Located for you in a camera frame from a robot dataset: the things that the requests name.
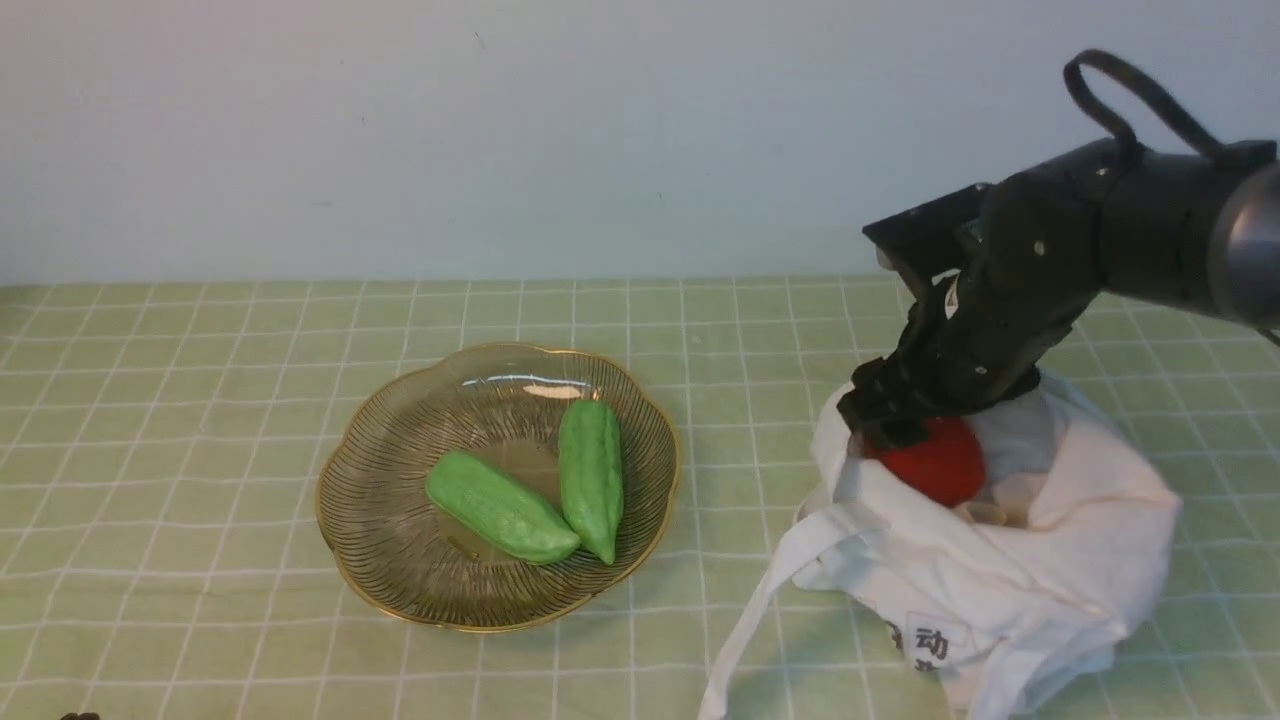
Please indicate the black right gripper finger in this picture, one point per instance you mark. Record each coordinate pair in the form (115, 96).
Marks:
(893, 418)

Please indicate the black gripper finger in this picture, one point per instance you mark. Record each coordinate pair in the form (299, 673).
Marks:
(883, 371)

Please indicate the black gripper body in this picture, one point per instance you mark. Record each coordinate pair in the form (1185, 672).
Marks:
(998, 272)

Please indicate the red bell pepper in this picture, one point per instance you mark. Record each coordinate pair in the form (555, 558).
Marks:
(948, 467)

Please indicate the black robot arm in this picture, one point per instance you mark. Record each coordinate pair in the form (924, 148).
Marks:
(1185, 232)

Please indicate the white cloth bag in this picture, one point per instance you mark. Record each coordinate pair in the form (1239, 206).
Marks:
(1004, 614)

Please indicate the right green bitter gourd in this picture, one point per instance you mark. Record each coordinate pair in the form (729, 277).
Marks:
(591, 475)

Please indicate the green bitter gourd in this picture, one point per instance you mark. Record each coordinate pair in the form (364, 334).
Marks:
(591, 475)
(498, 509)

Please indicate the gold-rimmed glass plate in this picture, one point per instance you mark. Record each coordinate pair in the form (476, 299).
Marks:
(503, 402)

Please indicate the left green bitter gourd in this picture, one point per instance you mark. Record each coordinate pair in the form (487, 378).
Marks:
(498, 509)

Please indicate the green checkered tablecloth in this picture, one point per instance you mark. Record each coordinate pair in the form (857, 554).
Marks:
(161, 558)

